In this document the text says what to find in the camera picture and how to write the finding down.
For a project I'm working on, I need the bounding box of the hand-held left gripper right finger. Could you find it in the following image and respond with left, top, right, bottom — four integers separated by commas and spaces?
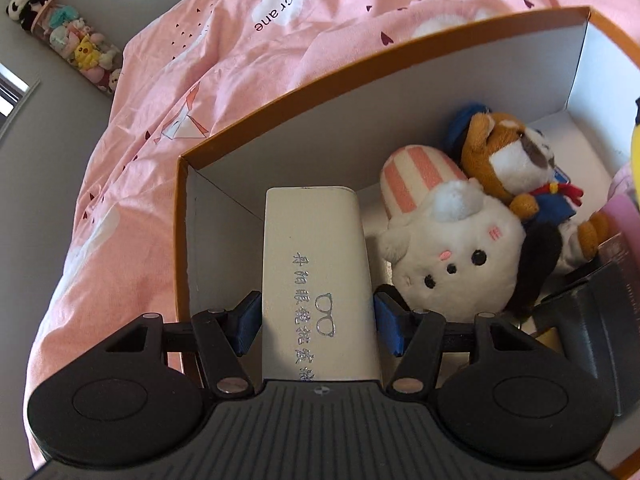
373, 289, 539, 397

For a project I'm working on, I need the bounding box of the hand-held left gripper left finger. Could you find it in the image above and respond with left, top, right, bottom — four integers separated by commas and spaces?
104, 290, 263, 398

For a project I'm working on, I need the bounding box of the white glasses case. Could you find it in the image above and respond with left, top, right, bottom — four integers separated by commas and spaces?
262, 185, 384, 386

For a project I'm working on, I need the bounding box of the black plastic object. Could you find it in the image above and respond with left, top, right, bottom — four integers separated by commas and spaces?
532, 259, 640, 419

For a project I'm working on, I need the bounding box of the orange cardboard box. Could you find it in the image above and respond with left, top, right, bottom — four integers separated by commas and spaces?
172, 6, 640, 480

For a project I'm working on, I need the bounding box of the brown photo card box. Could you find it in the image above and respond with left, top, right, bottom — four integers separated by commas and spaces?
597, 232, 634, 264

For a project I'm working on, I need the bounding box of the white plush toy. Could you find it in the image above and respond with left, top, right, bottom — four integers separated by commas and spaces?
376, 179, 564, 324

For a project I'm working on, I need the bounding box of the brown dog plush toy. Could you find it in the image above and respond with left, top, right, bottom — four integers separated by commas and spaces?
444, 103, 614, 274

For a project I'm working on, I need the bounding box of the pink container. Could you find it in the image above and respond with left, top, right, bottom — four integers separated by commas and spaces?
602, 162, 640, 242

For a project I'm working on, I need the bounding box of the pink printed blanket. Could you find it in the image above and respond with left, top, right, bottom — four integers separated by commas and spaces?
27, 0, 640, 461

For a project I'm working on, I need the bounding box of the yellow object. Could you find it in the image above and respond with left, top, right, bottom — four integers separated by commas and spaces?
628, 97, 640, 202

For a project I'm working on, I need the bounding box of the clear tube of plush toys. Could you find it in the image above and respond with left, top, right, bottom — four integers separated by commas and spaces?
30, 0, 125, 96

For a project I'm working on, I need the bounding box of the window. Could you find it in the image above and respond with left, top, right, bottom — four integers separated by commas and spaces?
0, 62, 42, 137

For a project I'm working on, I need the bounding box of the panda plush toy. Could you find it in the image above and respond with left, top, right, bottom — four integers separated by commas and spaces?
5, 0, 56, 29

